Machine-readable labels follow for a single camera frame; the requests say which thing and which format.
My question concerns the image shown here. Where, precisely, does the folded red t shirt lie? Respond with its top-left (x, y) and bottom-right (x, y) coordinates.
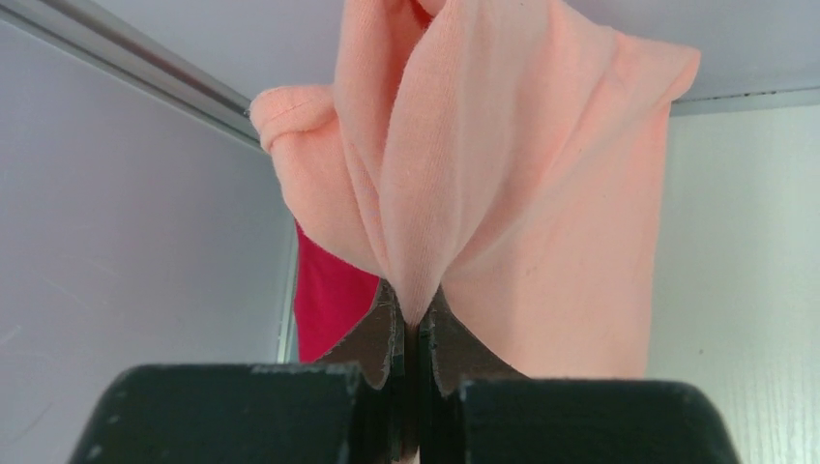
top-left (293, 226), bottom-right (379, 363)

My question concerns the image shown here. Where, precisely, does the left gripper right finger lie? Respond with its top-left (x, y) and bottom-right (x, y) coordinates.
top-left (419, 293), bottom-right (739, 463)

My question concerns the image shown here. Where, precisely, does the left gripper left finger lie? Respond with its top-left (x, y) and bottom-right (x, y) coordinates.
top-left (70, 282), bottom-right (406, 463)

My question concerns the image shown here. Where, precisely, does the salmon pink t shirt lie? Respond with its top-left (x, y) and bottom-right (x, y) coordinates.
top-left (249, 1), bottom-right (700, 378)

